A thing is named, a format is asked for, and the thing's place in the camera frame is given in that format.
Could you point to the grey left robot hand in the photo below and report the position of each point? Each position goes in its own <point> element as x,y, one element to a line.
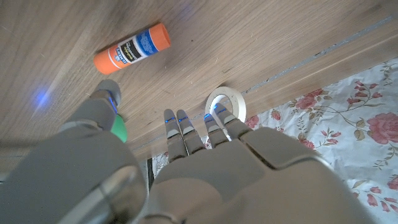
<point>217,186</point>

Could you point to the orange glue stick body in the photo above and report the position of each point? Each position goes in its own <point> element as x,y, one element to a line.
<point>140,45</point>

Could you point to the floral backdrop cloth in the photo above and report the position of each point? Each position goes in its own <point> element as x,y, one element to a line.
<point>342,124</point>

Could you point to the green ball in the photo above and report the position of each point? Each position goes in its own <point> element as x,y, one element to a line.
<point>120,130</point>

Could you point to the cream masking tape roll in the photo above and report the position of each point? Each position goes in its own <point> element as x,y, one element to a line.
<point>237,102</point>

